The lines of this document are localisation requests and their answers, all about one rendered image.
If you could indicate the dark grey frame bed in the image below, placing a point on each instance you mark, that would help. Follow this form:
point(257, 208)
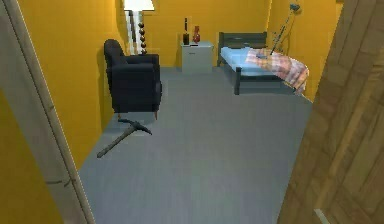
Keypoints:
point(238, 58)

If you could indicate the white shade floor lamp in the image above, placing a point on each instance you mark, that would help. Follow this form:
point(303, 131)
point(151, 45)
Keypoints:
point(141, 20)

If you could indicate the pale grey bedside cabinet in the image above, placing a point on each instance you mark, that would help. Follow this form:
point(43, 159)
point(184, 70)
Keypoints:
point(197, 56)

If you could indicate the dark small flat object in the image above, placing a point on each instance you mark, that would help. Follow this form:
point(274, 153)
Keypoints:
point(261, 57)

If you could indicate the dark navy armchair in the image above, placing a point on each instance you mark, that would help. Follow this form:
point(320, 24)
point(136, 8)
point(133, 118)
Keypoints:
point(133, 80)

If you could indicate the dark pickaxe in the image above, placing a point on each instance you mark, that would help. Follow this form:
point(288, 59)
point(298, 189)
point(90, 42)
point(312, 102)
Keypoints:
point(125, 134)

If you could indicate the pink plaid blanket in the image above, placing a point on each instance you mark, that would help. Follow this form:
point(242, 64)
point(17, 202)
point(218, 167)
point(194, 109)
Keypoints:
point(283, 66)

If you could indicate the blue head desk lamp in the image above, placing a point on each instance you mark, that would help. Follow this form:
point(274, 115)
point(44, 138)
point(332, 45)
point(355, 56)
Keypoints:
point(283, 28)

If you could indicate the black bottle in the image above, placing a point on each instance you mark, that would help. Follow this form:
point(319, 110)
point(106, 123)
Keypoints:
point(185, 36)

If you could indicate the brown wooden room door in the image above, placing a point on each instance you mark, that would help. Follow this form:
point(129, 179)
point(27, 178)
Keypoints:
point(343, 133)

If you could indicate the red vase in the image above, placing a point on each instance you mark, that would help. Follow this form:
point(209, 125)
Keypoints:
point(196, 35)

